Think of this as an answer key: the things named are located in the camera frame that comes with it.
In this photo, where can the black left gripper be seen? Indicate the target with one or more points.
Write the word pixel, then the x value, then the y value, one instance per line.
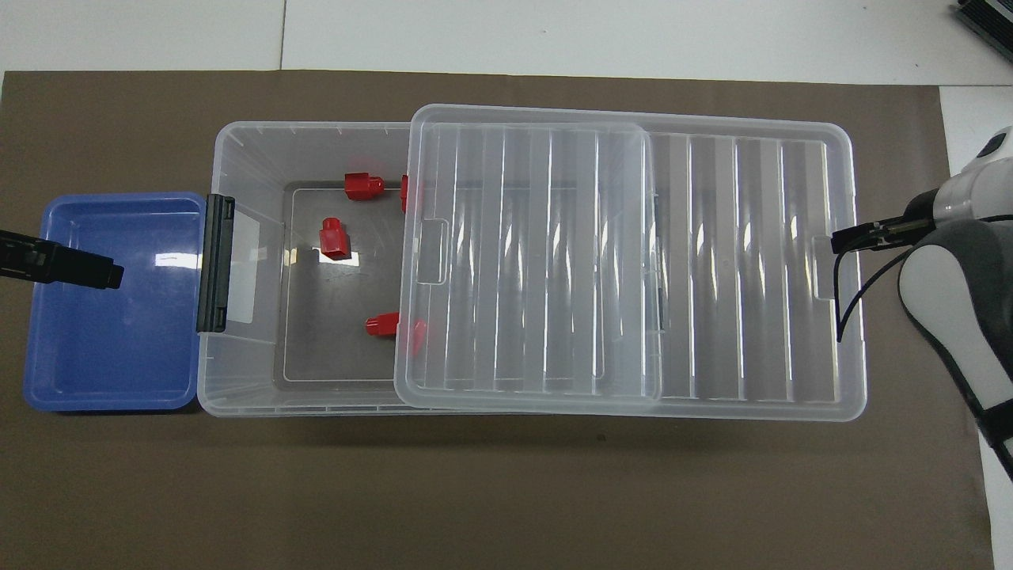
pixel 24 255

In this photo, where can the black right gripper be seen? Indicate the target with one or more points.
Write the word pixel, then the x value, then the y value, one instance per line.
pixel 927 214

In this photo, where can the clear ribbed plastic lid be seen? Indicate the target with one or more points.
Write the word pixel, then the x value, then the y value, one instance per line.
pixel 712 277

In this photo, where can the red plastic block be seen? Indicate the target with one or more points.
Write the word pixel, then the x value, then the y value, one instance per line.
pixel 382 324
pixel 405 194
pixel 415 334
pixel 362 186
pixel 334 239

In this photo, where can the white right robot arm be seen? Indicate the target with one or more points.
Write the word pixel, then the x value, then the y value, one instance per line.
pixel 950 301

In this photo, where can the blue plastic tray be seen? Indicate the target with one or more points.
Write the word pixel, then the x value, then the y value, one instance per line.
pixel 111 348

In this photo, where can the clear plastic storage box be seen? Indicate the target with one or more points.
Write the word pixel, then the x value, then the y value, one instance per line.
pixel 245 356

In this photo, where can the black vented device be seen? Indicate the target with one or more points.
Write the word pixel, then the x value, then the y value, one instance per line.
pixel 989 24

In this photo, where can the brown paper table mat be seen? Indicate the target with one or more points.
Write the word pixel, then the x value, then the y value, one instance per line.
pixel 475 491

